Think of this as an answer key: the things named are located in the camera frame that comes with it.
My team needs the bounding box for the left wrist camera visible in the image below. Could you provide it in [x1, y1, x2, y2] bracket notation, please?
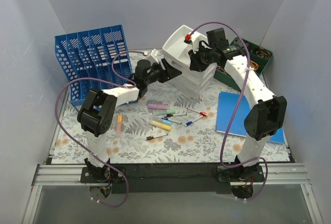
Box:
[146, 49, 160, 65]

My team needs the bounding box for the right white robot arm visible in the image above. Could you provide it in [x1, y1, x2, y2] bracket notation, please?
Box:
[189, 28, 287, 181]

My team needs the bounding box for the black cap marker middle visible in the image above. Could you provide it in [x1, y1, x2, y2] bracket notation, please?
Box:
[165, 113, 187, 118]

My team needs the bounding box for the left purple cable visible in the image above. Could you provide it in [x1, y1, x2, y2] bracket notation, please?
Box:
[55, 50, 149, 208]

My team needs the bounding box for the blue pen marker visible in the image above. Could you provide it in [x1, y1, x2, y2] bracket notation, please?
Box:
[161, 116, 183, 125]

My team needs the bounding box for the green compartment tray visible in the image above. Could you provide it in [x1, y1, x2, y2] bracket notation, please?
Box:
[214, 39, 274, 92]

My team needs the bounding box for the white drawer organizer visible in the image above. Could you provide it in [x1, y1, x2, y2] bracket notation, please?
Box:
[162, 25, 217, 98]

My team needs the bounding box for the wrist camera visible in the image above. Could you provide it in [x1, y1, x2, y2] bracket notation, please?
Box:
[146, 49, 160, 65]
[184, 32, 206, 53]

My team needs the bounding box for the yellow highlighter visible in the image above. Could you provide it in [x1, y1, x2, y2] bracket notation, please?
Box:
[148, 120, 171, 131]

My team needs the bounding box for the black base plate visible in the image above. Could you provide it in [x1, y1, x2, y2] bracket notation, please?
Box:
[80, 162, 267, 195]

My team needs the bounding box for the blue highlighter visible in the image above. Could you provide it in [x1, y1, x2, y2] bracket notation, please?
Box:
[149, 115, 172, 126]

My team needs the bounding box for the purple highlighter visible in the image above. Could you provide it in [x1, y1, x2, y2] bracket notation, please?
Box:
[147, 103, 170, 110]

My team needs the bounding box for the blue cap marker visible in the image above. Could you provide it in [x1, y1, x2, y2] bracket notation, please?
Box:
[185, 115, 204, 127]

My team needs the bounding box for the orange pink highlighter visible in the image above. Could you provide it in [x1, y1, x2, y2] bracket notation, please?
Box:
[116, 114, 123, 136]

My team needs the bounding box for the green highlighter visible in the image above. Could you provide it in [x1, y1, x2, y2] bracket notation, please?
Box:
[153, 109, 176, 116]

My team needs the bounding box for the black cap marker front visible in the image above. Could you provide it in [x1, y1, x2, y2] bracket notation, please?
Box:
[145, 133, 168, 141]

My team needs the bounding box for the black cap marker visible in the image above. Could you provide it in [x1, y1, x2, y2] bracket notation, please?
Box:
[165, 113, 187, 118]
[145, 133, 168, 141]

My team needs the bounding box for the red cap marker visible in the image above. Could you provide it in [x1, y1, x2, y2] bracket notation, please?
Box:
[187, 107, 207, 116]

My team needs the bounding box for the blue notebook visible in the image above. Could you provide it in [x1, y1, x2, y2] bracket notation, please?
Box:
[216, 92, 285, 144]

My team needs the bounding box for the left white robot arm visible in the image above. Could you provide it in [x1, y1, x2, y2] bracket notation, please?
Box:
[77, 58, 182, 183]

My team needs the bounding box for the aluminium frame rail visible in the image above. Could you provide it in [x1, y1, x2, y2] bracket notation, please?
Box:
[23, 162, 323, 223]

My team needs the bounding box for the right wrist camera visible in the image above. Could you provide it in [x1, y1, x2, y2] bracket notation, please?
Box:
[184, 32, 206, 53]

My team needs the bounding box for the blue plastic file rack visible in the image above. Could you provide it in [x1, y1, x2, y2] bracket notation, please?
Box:
[54, 24, 138, 110]

